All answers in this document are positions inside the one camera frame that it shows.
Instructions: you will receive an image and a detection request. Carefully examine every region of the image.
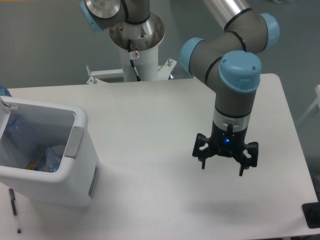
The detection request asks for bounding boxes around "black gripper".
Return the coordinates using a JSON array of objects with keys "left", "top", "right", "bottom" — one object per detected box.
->
[{"left": 192, "top": 122, "right": 259, "bottom": 177}]

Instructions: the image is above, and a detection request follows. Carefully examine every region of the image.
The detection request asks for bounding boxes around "crushed clear plastic bottle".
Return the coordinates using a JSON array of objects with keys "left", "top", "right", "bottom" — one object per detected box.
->
[{"left": 1, "top": 114, "right": 62, "bottom": 173}]

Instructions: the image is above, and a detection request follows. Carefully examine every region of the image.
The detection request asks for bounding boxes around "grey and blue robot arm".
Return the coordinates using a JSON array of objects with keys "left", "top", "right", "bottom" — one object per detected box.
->
[{"left": 80, "top": 0, "right": 280, "bottom": 172}]

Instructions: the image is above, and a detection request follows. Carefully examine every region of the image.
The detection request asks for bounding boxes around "white open trash can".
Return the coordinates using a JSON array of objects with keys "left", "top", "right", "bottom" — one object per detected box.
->
[{"left": 0, "top": 96, "right": 100, "bottom": 207}]

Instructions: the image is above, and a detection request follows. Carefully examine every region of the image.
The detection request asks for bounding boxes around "black device at table edge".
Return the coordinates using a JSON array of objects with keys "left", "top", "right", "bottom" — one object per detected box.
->
[{"left": 302, "top": 202, "right": 320, "bottom": 229}]

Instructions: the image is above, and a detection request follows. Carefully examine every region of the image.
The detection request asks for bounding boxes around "colourful snack wrapper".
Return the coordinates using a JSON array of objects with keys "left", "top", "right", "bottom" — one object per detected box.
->
[{"left": 27, "top": 145, "right": 46, "bottom": 171}]

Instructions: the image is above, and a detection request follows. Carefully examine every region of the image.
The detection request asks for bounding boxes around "black pen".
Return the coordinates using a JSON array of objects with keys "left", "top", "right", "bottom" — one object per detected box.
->
[{"left": 8, "top": 188, "right": 22, "bottom": 234}]

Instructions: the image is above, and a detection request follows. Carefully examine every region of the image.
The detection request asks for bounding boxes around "blue object at left edge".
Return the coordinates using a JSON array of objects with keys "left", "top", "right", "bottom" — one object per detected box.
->
[{"left": 0, "top": 85, "right": 12, "bottom": 97}]

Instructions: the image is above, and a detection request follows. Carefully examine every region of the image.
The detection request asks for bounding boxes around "white frame at right edge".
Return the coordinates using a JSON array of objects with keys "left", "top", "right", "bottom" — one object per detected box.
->
[{"left": 296, "top": 84, "right": 320, "bottom": 128}]

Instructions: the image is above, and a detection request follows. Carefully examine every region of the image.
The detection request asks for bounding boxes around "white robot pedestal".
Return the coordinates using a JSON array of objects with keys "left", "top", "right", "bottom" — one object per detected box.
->
[{"left": 85, "top": 12, "right": 178, "bottom": 85}]

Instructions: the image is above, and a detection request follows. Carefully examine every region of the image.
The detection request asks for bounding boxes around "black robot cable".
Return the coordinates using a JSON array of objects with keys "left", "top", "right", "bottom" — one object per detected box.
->
[{"left": 126, "top": 38, "right": 143, "bottom": 83}]

